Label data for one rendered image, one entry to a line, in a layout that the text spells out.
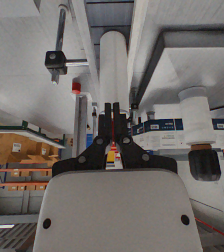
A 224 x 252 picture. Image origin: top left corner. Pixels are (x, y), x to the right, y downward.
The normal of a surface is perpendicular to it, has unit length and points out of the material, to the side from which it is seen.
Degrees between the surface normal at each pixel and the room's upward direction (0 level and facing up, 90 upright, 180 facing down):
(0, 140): 90
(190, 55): 0
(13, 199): 90
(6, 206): 90
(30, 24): 0
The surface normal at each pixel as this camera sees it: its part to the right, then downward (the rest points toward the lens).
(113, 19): 0.01, 0.97
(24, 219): 0.11, -0.25
